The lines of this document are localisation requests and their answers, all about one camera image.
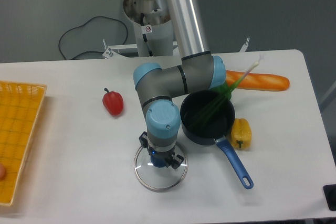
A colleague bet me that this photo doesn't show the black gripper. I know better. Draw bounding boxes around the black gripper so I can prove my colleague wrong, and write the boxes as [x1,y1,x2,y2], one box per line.
[139,132,184,169]

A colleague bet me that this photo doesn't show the glass pot lid blue knob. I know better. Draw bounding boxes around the glass pot lid blue knob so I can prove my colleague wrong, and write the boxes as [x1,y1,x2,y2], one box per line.
[133,143,188,192]

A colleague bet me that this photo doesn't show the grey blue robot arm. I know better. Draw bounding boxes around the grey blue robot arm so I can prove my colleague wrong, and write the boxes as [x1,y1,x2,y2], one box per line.
[123,0,226,168]

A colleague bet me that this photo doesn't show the dark blue saucepan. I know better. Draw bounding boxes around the dark blue saucepan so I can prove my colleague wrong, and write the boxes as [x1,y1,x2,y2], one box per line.
[180,90,254,189]

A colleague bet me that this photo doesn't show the yellow bell pepper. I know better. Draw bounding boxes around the yellow bell pepper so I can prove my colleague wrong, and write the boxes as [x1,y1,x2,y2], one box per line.
[230,118,252,150]

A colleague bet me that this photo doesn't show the red bell pepper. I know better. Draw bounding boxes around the red bell pepper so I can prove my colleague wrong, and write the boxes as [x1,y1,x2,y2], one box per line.
[102,88,124,116]

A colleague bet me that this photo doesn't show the green scallion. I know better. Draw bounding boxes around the green scallion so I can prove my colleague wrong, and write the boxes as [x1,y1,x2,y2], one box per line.
[189,54,264,130]

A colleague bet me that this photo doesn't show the orange baguette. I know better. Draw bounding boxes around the orange baguette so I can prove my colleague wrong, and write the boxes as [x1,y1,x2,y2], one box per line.
[238,73,290,91]

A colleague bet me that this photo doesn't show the black corner object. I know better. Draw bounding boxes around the black corner object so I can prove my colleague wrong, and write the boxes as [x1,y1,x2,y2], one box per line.
[323,184,336,211]

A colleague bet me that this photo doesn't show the yellow woven basket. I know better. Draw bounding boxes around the yellow woven basket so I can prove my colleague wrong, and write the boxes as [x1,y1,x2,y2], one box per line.
[1,81,47,206]

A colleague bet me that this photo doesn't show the white metal bracket left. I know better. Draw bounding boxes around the white metal bracket left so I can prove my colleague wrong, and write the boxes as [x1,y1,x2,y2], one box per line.
[102,39,139,59]

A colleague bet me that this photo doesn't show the white metal bracket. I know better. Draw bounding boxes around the white metal bracket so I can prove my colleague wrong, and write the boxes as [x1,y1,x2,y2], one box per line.
[239,37,250,52]
[102,39,139,59]

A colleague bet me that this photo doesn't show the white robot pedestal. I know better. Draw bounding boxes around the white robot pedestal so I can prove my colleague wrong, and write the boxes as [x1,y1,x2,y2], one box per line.
[123,0,174,57]

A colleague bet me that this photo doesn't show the white metal bracket right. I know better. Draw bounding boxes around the white metal bracket right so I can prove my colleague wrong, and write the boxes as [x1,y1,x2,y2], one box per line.
[239,37,250,52]

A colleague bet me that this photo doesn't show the black cable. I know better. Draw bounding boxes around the black cable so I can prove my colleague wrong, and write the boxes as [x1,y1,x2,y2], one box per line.
[58,16,129,60]

